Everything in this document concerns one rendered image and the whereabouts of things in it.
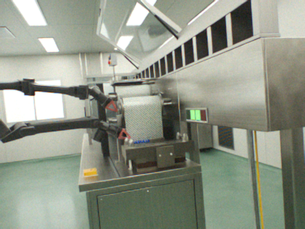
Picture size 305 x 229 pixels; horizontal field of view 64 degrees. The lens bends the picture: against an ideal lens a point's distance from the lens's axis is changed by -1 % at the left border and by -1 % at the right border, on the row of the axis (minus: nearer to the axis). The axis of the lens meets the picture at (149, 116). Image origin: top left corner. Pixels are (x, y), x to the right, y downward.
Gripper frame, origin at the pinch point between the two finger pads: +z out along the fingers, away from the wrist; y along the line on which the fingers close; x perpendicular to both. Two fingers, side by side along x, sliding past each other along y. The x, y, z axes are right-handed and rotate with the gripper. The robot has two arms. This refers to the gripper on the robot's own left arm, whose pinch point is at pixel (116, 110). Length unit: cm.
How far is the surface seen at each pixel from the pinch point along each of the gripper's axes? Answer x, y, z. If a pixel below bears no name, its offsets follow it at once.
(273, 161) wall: 112, -164, 281
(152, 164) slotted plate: -11.6, 25.5, 30.9
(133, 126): -0.9, 5.5, 13.6
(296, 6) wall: 272, -117, 116
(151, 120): 9.2, 5.8, 20.1
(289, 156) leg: 24, 83, 46
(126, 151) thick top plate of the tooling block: -14.7, 25.5, 14.5
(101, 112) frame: -6.4, -29.0, -2.2
